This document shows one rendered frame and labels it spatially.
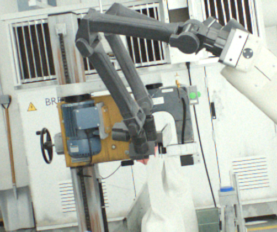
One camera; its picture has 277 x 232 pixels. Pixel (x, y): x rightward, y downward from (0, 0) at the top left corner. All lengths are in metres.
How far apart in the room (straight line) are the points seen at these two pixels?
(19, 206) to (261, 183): 2.68
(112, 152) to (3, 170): 4.46
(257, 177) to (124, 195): 1.17
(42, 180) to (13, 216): 1.28
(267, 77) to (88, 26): 0.64
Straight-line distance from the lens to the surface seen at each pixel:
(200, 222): 4.69
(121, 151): 3.28
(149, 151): 2.69
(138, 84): 2.91
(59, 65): 3.36
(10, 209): 7.44
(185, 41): 2.26
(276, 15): 6.30
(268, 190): 6.06
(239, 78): 2.41
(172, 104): 3.23
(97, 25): 2.37
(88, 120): 3.03
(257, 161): 6.01
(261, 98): 2.43
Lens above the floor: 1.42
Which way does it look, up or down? 3 degrees down
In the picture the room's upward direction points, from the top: 8 degrees counter-clockwise
